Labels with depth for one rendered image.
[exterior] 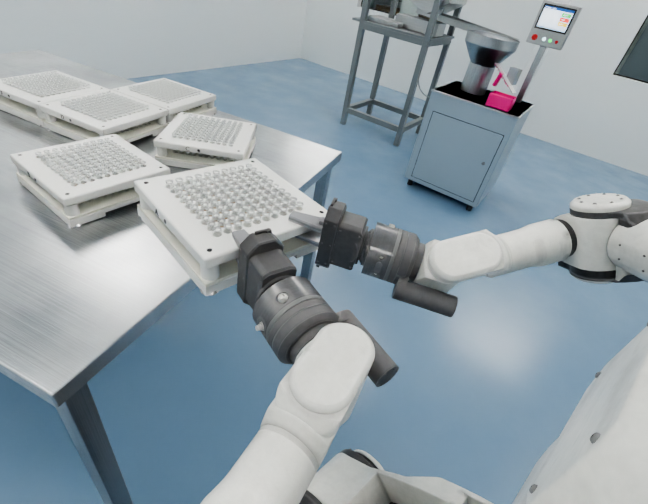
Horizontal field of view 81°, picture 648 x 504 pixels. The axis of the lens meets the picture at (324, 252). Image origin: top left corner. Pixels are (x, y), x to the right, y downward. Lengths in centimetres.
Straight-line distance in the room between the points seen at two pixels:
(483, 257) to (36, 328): 70
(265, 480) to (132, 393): 133
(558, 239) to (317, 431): 49
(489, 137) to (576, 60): 275
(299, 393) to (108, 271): 56
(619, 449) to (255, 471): 25
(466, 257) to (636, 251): 22
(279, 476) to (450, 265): 37
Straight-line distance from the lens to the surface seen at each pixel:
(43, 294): 82
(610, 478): 29
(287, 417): 37
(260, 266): 49
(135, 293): 78
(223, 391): 162
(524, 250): 67
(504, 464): 177
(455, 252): 59
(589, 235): 71
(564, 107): 565
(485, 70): 319
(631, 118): 566
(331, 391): 37
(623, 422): 30
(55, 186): 98
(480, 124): 298
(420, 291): 60
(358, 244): 60
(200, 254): 55
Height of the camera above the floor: 138
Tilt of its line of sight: 37 degrees down
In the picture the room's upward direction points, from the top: 12 degrees clockwise
